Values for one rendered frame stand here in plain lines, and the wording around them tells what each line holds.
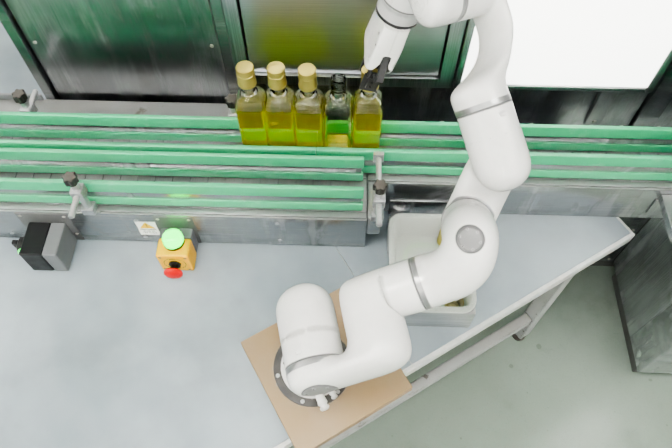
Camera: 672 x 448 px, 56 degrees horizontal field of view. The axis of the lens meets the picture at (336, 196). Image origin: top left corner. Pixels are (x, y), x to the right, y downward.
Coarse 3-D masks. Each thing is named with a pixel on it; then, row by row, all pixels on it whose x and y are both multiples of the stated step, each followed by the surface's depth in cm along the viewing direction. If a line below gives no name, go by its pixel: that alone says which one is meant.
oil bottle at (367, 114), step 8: (360, 96) 121; (376, 96) 120; (360, 104) 120; (368, 104) 120; (376, 104) 120; (360, 112) 121; (368, 112) 121; (376, 112) 121; (360, 120) 123; (368, 120) 123; (376, 120) 123; (360, 128) 125; (368, 128) 125; (376, 128) 125; (352, 136) 133; (360, 136) 128; (368, 136) 127; (376, 136) 127; (352, 144) 131; (360, 144) 130; (368, 144) 130; (376, 144) 130
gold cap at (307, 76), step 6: (300, 66) 115; (306, 66) 115; (312, 66) 115; (300, 72) 114; (306, 72) 114; (312, 72) 114; (300, 78) 115; (306, 78) 114; (312, 78) 115; (300, 84) 117; (306, 84) 116; (312, 84) 116; (306, 90) 117; (312, 90) 118
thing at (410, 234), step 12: (396, 216) 135; (408, 216) 136; (420, 216) 136; (432, 216) 136; (396, 228) 138; (408, 228) 139; (420, 228) 139; (432, 228) 138; (396, 240) 140; (408, 240) 140; (420, 240) 140; (432, 240) 140; (396, 252) 139; (408, 252) 139; (420, 252) 139; (468, 300) 127; (432, 312) 125; (444, 312) 125; (456, 312) 124
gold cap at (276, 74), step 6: (270, 66) 115; (276, 66) 115; (282, 66) 115; (270, 72) 114; (276, 72) 114; (282, 72) 115; (270, 78) 116; (276, 78) 115; (282, 78) 116; (270, 84) 117; (276, 84) 116; (282, 84) 117; (276, 90) 118
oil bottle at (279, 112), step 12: (288, 96) 121; (264, 108) 122; (276, 108) 121; (288, 108) 121; (276, 120) 124; (288, 120) 124; (276, 132) 127; (288, 132) 127; (276, 144) 131; (288, 144) 131
